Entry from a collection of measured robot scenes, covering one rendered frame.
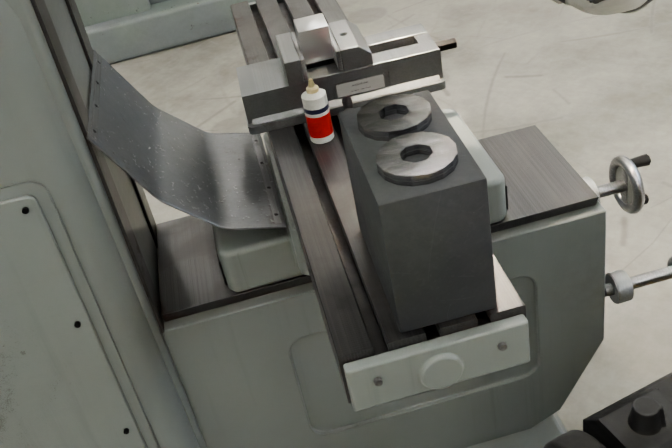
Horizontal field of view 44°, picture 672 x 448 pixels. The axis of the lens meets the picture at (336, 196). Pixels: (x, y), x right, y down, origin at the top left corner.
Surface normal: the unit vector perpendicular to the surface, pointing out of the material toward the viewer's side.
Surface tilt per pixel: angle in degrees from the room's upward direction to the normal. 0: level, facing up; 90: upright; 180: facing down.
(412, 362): 90
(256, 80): 0
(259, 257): 90
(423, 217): 90
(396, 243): 90
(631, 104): 0
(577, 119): 0
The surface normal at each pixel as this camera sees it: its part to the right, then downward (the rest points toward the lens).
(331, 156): -0.17, -0.81
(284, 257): 0.21, 0.53
